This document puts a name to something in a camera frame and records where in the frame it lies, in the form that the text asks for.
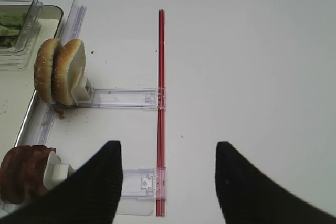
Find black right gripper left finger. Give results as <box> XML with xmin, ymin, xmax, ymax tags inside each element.
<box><xmin>1</xmin><ymin>141</ymin><xmax>123</xmax><ymax>223</ymax></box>

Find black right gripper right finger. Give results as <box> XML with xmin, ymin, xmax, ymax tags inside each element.
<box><xmin>215</xmin><ymin>141</ymin><xmax>335</xmax><ymax>223</ymax></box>

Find white pusher block patties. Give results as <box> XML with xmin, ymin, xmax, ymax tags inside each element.
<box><xmin>43</xmin><ymin>151</ymin><xmax>75</xmax><ymax>190</ymax></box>

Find clear dispenser track patties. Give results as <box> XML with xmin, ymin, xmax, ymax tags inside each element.
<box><xmin>117</xmin><ymin>168</ymin><xmax>158</xmax><ymax>216</ymax></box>

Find brown meat patties stack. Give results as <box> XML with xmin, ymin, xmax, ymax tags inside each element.
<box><xmin>1</xmin><ymin>145</ymin><xmax>56</xmax><ymax>205</ymax></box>

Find green lettuce in container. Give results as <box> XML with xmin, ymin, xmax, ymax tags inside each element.
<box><xmin>1</xmin><ymin>12</ymin><xmax>27</xmax><ymax>47</ymax></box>

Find white pusher block buns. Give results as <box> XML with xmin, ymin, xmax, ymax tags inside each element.
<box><xmin>70</xmin><ymin>76</ymin><xmax>93</xmax><ymax>105</ymax></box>

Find clear dispenser track bun tops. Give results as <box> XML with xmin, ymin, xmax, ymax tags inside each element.
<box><xmin>77</xmin><ymin>88</ymin><xmax>166</xmax><ymax>110</ymax></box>

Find white metal tray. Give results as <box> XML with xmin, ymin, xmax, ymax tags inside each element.
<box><xmin>1</xmin><ymin>5</ymin><xmax>64</xmax><ymax>151</ymax></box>

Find sesame bun top front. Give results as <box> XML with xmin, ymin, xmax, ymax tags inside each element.
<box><xmin>34</xmin><ymin>38</ymin><xmax>63</xmax><ymax>104</ymax></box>

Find clear plastic salad container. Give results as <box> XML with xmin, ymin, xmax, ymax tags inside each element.
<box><xmin>1</xmin><ymin>0</ymin><xmax>43</xmax><ymax>70</ymax></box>

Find red rail right side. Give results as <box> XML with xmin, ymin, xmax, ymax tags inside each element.
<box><xmin>156</xmin><ymin>9</ymin><xmax>166</xmax><ymax>217</ymax></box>

